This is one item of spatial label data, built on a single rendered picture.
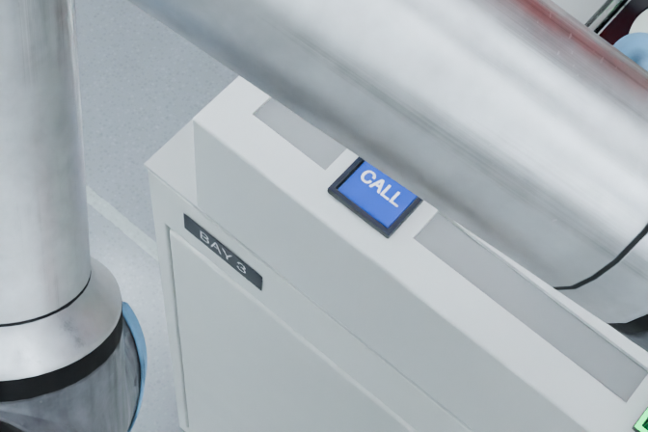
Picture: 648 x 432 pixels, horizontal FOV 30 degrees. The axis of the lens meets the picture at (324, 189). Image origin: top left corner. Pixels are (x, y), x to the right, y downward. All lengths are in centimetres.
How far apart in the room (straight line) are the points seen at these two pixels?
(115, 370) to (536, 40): 35
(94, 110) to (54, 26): 148
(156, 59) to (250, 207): 117
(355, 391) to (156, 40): 114
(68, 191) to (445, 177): 26
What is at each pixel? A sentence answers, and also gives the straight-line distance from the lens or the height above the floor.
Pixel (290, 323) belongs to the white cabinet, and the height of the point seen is 74.
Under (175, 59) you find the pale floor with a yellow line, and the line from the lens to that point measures 207.
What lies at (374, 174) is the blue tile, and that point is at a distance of 86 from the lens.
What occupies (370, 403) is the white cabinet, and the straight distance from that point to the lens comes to 106.
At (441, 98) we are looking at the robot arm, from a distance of 35.
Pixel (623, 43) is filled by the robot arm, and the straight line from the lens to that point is 53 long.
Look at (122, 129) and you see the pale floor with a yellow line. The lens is 200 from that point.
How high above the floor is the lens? 171
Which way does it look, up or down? 62 degrees down
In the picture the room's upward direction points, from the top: 8 degrees clockwise
